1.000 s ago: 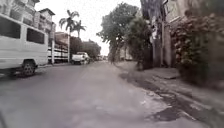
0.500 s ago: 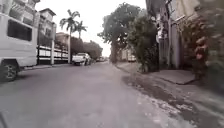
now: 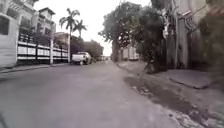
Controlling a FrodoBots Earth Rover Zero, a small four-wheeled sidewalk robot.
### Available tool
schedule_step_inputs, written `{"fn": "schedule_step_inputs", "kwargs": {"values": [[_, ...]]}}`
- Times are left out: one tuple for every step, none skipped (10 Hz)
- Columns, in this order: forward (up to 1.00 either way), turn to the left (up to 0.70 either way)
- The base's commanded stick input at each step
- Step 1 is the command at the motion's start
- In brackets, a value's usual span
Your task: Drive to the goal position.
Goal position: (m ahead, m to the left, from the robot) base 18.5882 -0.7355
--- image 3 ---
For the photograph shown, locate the pale wall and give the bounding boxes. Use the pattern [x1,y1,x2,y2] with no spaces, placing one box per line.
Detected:
[118,45,140,62]

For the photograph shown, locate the short palm tree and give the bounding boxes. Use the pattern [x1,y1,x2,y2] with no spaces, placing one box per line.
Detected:
[72,19,88,39]

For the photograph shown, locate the large leafy tree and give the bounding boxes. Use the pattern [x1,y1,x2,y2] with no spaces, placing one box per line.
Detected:
[98,1,167,74]

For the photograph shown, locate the pale multi-storey building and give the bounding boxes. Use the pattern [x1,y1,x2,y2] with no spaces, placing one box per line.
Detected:
[0,0,57,69]

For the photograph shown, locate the tall palm tree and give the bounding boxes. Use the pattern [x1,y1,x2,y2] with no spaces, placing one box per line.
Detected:
[58,7,81,64]

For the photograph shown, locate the white pickup truck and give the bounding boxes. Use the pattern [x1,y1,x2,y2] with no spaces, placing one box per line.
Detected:
[71,51,93,66]

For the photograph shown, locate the concrete slab ramp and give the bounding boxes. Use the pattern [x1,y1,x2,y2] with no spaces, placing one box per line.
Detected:
[165,69,218,90]

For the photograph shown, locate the grey asphalt road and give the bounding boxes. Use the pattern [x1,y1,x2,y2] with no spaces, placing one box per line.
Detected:
[0,60,183,128]

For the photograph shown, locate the grey concrete building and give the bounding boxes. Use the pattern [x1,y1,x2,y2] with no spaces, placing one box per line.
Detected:
[161,0,224,71]

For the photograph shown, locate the black and white fence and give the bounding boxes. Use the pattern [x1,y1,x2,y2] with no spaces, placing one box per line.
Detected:
[16,34,71,65]

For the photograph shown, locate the dark green bushes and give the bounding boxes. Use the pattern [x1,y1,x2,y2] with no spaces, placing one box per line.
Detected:
[69,35,105,62]

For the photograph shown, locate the raised concrete pavement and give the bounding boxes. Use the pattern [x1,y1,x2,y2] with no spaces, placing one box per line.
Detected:
[0,62,71,75]

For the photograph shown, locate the broken dirt roadside strip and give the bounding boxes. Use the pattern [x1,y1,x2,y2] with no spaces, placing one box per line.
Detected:
[116,61,224,128]

